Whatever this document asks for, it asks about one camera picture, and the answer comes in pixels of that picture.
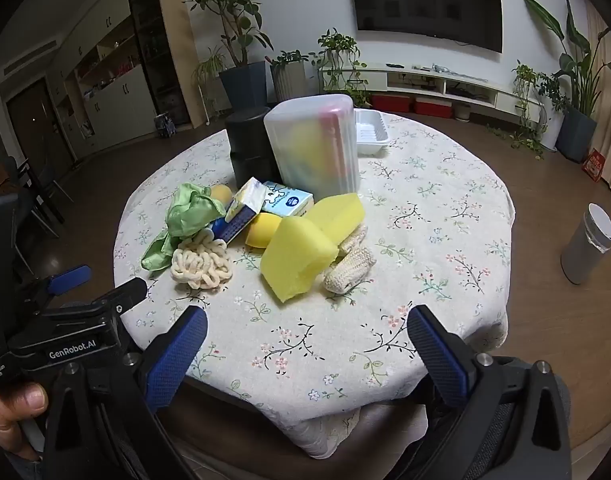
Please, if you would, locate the translucent plastic storage box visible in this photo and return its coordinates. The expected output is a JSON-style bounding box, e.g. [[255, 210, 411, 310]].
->
[[264, 92, 362, 201]]

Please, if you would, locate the cream looped rope scrubber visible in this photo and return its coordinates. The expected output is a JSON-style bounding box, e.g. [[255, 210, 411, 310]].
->
[[170, 227, 234, 290]]

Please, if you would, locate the large-leaf plant in dark pot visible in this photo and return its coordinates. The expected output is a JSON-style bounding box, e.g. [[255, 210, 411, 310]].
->
[[524, 0, 611, 163]]

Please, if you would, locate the tall dark shelf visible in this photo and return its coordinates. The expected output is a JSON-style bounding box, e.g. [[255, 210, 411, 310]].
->
[[126, 0, 191, 128]]

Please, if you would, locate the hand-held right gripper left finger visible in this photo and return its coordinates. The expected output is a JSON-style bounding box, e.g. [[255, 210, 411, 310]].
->
[[43, 305, 209, 480]]

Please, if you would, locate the grey trash can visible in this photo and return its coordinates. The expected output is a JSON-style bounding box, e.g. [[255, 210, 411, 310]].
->
[[560, 203, 611, 286]]

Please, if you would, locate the cream knitted scrubber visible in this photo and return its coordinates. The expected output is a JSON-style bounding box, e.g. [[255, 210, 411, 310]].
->
[[321, 246, 376, 293], [335, 225, 369, 256]]

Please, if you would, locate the small-leaf trailing plant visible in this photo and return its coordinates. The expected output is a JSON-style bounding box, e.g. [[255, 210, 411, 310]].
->
[[485, 62, 569, 161]]

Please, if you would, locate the black cylinder container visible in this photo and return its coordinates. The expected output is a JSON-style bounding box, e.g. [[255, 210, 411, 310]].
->
[[224, 106, 279, 188]]

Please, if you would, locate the large yellow sponge block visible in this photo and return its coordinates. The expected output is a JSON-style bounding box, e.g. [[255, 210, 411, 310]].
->
[[260, 219, 339, 303]]

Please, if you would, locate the thin-leaf plant on stand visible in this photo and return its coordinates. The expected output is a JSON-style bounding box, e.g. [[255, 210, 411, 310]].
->
[[192, 47, 231, 128]]

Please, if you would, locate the red storage box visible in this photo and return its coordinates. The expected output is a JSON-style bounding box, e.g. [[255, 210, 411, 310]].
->
[[414, 97, 453, 117], [370, 92, 413, 113]]

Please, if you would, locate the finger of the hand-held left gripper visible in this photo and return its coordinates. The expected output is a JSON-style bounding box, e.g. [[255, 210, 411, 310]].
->
[[80, 277, 149, 319], [16, 265, 93, 311]]

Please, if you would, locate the red bag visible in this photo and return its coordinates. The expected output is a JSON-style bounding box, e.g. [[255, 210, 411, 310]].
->
[[583, 147, 606, 181]]

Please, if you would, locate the wall television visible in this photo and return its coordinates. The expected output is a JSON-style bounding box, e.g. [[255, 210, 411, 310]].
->
[[348, 0, 503, 54]]

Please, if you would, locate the round floral-cloth table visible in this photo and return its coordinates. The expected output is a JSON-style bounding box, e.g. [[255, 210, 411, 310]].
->
[[113, 110, 516, 461]]

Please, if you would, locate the yellow rounded sponge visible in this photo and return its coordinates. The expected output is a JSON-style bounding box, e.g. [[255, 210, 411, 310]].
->
[[244, 212, 282, 250]]

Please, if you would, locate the dark chair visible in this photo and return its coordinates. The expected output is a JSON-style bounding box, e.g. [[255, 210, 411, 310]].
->
[[0, 157, 74, 241]]

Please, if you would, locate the yellow white tissue packet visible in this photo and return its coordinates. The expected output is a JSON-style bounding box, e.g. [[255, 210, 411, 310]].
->
[[224, 176, 265, 223]]

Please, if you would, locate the person's left hand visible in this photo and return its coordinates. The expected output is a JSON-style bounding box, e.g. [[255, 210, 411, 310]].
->
[[0, 382, 49, 461]]

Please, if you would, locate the white plastic tray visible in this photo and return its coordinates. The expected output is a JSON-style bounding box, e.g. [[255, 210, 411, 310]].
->
[[354, 109, 391, 156]]

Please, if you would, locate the blue floor item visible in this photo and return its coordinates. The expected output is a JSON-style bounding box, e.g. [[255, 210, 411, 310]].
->
[[154, 112, 177, 138]]

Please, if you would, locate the white television cabinet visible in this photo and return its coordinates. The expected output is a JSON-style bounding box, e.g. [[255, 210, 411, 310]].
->
[[368, 62, 549, 123]]

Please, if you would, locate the green silk cloth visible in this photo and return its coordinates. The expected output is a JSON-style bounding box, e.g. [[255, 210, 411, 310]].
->
[[140, 182, 227, 273]]

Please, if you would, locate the dark wooden door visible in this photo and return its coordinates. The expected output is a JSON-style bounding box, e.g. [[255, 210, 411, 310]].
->
[[6, 77, 61, 176]]

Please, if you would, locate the plant in white ribbed pot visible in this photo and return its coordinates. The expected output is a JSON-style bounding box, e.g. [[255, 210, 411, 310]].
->
[[270, 50, 311, 103]]

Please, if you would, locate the blue white tissue packet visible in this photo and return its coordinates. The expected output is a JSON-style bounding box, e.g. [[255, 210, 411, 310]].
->
[[260, 181, 315, 218]]

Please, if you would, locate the tall plant in dark pot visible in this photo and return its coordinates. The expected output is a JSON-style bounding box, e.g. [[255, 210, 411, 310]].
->
[[186, 0, 275, 111]]

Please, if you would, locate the dark blue packet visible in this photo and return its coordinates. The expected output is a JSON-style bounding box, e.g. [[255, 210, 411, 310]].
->
[[213, 212, 254, 247]]

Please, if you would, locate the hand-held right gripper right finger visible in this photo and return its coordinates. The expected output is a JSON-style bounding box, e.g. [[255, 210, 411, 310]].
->
[[407, 304, 573, 480]]

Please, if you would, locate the trailing green plant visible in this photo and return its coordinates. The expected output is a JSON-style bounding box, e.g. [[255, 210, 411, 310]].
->
[[310, 28, 371, 108]]

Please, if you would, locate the white wall cabinet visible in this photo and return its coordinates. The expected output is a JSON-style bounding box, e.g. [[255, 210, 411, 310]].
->
[[46, 10, 161, 153]]

